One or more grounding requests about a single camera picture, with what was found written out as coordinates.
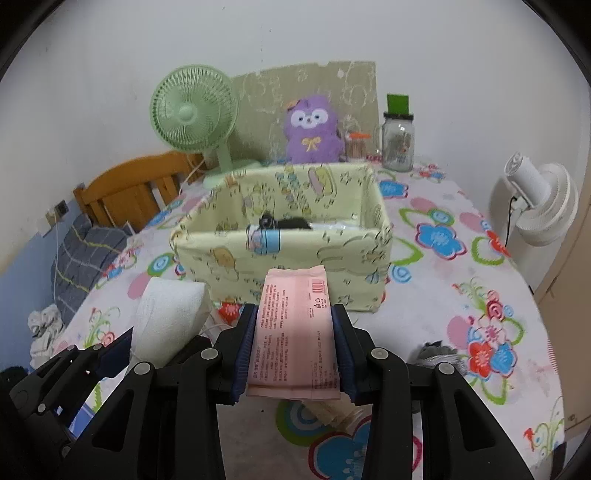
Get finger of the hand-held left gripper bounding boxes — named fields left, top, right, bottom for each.
left=85, top=329, right=136, bottom=381

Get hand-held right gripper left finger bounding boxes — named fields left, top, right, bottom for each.
left=90, top=304, right=258, bottom=480

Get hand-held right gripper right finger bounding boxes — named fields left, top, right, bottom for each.
left=331, top=304, right=527, bottom=480

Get pink packet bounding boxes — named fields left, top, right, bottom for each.
left=245, top=265, right=345, bottom=402

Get beige stockings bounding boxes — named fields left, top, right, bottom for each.
left=300, top=399, right=365, bottom=428

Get white towel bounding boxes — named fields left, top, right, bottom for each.
left=131, top=276, right=209, bottom=370

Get yellow printed fabric storage box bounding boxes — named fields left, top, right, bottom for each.
left=170, top=161, right=393, bottom=315

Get black soft item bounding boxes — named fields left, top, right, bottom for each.
left=259, top=213, right=311, bottom=232

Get white crumpled cloth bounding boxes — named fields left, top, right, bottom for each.
left=28, top=307, right=65, bottom=361

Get grey fabric bundle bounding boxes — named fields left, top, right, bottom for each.
left=416, top=340, right=467, bottom=370

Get grey plaid pillow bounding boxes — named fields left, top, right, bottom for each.
left=50, top=213, right=134, bottom=324

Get clear plastic packet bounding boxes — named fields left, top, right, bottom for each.
left=309, top=220, right=365, bottom=232

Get cotton swab container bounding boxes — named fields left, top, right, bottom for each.
left=346, top=131, right=371, bottom=162

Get glass jar mug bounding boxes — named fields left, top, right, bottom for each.
left=375, top=112, right=416, bottom=173

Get purple plush toy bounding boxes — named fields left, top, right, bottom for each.
left=283, top=93, right=346, bottom=164

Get green desk fan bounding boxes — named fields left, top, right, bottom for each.
left=150, top=65, right=264, bottom=190

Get white fan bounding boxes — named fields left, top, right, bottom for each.
left=489, top=152, right=580, bottom=296

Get green plastic cup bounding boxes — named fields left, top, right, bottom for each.
left=386, top=93, right=411, bottom=116

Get beige patterned board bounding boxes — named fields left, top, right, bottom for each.
left=230, top=60, right=379, bottom=167

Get white fan cable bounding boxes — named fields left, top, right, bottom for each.
left=185, top=154, right=206, bottom=185

